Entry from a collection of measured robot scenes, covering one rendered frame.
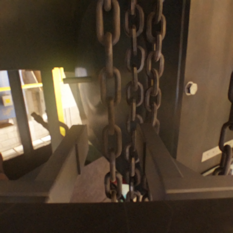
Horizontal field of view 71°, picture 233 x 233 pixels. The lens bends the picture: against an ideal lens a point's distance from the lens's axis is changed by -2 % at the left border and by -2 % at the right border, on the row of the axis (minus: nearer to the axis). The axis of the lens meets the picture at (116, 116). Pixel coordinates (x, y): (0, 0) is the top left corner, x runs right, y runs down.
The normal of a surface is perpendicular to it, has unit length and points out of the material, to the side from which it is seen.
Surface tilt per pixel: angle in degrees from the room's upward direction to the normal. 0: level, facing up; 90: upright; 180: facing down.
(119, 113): 88
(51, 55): 90
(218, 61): 90
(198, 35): 90
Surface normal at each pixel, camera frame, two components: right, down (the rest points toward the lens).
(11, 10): 0.75, 0.18
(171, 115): -0.87, 0.17
